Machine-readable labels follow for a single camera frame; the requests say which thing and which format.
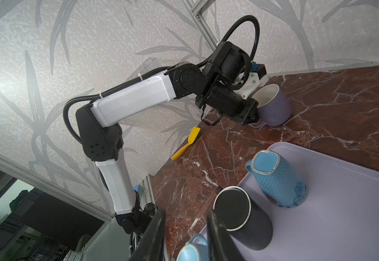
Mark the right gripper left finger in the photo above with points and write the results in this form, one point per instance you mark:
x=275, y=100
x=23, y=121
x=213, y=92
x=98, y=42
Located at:
x=151, y=247

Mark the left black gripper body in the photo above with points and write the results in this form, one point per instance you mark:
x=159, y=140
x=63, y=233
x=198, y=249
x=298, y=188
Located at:
x=231, y=105

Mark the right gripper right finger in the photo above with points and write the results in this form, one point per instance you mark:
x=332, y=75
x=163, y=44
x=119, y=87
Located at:
x=220, y=244

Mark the lavender mug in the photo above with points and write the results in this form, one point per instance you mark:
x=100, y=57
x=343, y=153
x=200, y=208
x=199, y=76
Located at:
x=273, y=107

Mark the blue dotted square mug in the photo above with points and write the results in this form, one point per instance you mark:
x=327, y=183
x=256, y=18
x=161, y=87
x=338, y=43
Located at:
x=281, y=184

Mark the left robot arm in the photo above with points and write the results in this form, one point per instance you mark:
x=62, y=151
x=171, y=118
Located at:
x=93, y=120

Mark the light blue mug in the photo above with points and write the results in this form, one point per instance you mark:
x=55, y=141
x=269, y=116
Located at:
x=196, y=249

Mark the black mug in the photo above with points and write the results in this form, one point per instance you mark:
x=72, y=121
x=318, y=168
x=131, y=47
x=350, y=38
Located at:
x=244, y=219

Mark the yellow spatula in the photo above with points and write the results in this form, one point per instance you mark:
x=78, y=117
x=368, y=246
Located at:
x=190, y=140

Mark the lavender plastic tray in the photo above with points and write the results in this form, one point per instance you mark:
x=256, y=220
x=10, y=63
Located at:
x=339, y=220

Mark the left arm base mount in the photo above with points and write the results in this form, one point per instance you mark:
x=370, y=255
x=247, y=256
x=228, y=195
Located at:
x=138, y=220

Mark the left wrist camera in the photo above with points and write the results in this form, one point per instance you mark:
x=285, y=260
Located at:
x=258, y=78

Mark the aluminium frame rail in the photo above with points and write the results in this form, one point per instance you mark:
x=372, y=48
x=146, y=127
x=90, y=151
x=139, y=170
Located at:
x=194, y=9

